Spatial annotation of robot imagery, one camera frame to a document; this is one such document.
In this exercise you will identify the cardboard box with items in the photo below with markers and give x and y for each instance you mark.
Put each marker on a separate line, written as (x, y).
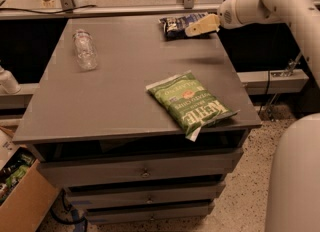
(29, 202)

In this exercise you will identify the bottom grey drawer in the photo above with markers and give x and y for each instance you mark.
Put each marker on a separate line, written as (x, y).
(150, 213)

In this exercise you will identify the grey drawer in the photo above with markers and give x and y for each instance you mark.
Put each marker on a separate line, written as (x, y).
(150, 213)
(140, 168)
(146, 195)

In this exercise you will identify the blue chip bag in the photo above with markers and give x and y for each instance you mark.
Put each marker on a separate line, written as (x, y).
(174, 27)

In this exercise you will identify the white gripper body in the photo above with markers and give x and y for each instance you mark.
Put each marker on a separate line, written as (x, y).
(227, 17)

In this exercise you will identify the green Kettle chip bag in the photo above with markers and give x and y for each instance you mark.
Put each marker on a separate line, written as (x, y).
(189, 103)

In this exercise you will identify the clear plastic water bottle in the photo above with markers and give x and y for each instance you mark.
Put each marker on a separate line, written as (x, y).
(85, 50)

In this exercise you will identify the grey drawer cabinet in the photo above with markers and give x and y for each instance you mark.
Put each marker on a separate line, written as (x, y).
(107, 112)

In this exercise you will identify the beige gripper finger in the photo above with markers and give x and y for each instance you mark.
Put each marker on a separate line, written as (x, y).
(207, 24)

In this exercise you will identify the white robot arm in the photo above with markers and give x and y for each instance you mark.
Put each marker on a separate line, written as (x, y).
(293, 203)

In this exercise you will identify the middle grey drawer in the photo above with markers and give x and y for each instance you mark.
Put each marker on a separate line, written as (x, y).
(146, 195)

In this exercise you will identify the top grey drawer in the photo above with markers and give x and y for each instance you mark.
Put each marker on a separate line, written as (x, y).
(140, 168)

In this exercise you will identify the white cylinder at left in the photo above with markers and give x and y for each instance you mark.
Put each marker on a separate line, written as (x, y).
(8, 81)

